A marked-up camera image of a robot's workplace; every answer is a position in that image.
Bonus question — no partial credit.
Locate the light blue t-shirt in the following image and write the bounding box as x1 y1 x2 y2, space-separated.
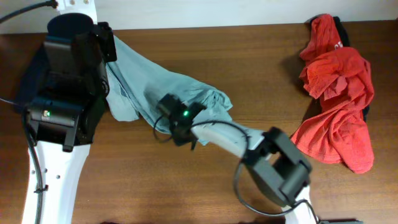
104 35 265 146

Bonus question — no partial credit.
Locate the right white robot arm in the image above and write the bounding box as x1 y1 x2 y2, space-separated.
156 94 322 223

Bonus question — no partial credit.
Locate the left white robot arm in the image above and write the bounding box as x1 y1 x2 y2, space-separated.
19 3 117 223

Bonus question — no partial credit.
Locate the red t-shirt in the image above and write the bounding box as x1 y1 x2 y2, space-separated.
291 14 374 174

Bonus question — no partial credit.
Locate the black garment under red shirt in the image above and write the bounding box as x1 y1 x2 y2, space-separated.
333 16 370 121

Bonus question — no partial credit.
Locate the folded navy blue garment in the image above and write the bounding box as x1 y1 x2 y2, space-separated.
14 44 50 114

